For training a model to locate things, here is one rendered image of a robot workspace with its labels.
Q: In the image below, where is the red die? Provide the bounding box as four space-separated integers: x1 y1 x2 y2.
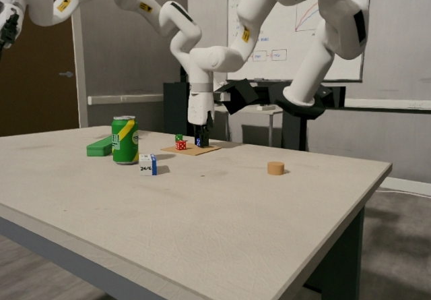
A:
176 141 186 150

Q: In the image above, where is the tan flat mat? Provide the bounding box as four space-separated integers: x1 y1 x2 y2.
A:
160 143 222 156

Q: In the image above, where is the green rectangular box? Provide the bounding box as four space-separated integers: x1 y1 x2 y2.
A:
86 136 112 156

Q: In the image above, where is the tan short cylinder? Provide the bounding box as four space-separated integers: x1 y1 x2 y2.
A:
267 161 284 175

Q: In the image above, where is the green soda can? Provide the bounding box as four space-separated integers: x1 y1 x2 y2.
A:
111 116 139 165

